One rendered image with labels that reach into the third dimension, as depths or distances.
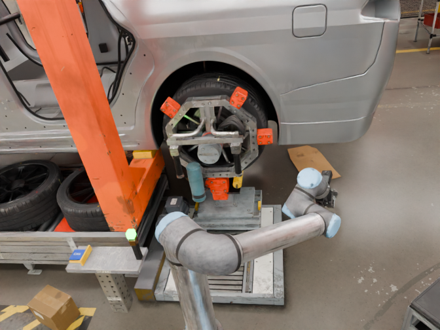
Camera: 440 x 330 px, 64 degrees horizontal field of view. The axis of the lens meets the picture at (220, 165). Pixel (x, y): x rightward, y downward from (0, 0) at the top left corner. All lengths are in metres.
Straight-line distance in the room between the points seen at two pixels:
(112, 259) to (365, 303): 1.48
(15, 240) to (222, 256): 1.98
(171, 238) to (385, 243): 1.91
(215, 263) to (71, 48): 1.08
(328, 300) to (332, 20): 1.57
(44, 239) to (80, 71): 1.32
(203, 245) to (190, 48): 1.28
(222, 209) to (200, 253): 1.61
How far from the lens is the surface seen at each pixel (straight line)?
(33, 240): 2.70
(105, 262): 2.15
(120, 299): 2.37
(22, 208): 2.83
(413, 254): 2.70
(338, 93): 2.11
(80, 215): 2.51
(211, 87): 2.08
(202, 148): 2.00
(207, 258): 1.00
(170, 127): 2.14
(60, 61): 1.70
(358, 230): 2.77
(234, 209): 2.57
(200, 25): 1.99
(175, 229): 1.06
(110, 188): 1.97
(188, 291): 1.22
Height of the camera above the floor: 1.93
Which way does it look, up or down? 34 degrees down
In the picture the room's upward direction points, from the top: 8 degrees counter-clockwise
